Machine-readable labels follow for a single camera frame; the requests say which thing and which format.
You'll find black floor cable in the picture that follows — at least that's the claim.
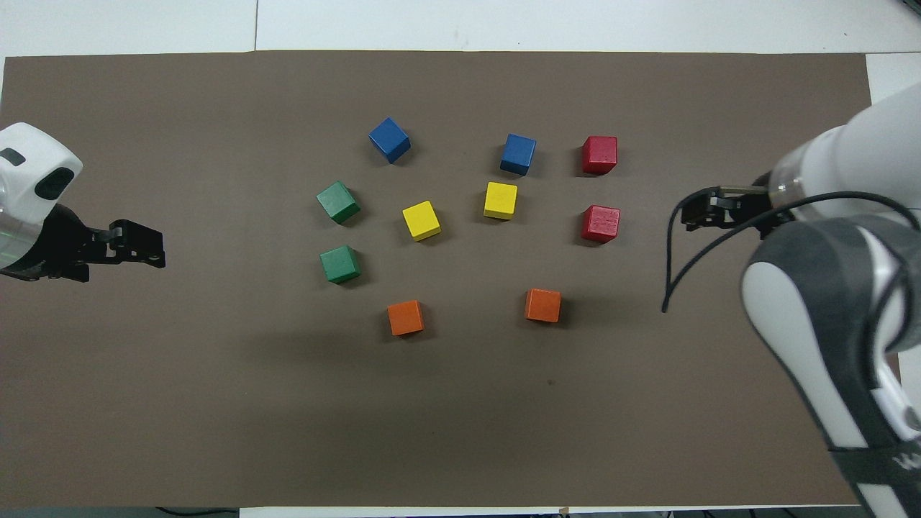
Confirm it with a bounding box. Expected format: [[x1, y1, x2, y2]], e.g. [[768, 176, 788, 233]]
[[155, 506, 240, 518]]

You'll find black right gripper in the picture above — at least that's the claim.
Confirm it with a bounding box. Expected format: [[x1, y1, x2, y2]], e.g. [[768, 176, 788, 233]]
[[681, 184, 776, 235]]

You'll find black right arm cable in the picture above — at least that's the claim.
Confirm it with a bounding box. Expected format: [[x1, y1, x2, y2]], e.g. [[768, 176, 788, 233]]
[[661, 186, 921, 353]]

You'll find green wooden cube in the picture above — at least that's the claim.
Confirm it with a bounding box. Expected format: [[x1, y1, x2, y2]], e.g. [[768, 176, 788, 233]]
[[319, 245, 362, 284], [316, 181, 361, 224]]

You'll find brown table mat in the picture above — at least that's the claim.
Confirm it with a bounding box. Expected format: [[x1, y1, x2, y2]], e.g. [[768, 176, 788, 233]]
[[0, 49, 873, 510]]

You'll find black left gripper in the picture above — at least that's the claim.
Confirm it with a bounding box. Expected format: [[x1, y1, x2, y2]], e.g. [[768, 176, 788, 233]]
[[0, 204, 166, 283]]

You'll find blue wooden cube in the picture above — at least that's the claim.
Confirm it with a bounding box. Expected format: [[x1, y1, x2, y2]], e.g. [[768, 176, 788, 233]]
[[500, 133, 537, 176], [368, 117, 412, 165]]

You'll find red wooden cube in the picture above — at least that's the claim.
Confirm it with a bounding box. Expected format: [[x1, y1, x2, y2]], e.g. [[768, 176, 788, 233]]
[[581, 135, 619, 176], [581, 205, 622, 244]]

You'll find orange wooden cube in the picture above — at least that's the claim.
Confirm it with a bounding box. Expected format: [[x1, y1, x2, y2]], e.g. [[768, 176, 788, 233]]
[[525, 288, 562, 323], [387, 299, 425, 337]]

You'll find yellow wooden cube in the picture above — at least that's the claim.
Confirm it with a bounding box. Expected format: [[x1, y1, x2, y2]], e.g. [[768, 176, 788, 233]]
[[484, 181, 519, 220], [401, 201, 442, 242]]

